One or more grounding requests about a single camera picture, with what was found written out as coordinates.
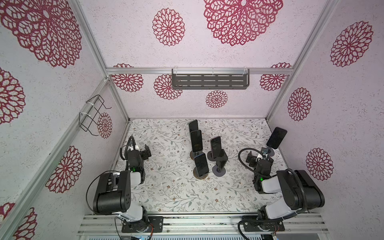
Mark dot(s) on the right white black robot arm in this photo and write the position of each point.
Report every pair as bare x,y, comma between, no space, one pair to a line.
299,192

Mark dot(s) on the grey slotted wall shelf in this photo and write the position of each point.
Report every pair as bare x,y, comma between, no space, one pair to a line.
209,81

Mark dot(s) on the wooden round stand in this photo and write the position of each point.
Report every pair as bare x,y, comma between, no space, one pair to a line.
200,173

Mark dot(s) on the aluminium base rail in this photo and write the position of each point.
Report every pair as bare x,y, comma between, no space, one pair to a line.
199,224

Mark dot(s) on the grey round stand right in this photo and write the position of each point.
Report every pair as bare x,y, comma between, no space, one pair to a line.
268,151

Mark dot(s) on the blue case phone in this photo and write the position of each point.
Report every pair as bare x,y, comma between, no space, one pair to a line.
276,138

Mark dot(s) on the tall black phone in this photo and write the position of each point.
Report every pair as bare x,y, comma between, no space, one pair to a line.
196,141

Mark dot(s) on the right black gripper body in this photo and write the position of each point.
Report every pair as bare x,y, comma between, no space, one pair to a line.
256,159

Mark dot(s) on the black wire wall rack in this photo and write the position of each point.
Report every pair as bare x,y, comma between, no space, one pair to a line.
89,117

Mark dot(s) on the grey stand middle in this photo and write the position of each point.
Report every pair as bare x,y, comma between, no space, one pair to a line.
210,156

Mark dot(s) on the front phone on wooden stand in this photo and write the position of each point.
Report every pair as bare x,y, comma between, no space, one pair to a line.
201,161

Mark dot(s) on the purple case phone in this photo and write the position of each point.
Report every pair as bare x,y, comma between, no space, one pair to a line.
216,147

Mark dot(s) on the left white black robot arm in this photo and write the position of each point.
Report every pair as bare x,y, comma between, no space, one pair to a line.
113,194

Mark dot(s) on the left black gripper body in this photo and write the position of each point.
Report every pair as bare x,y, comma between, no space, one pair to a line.
141,153

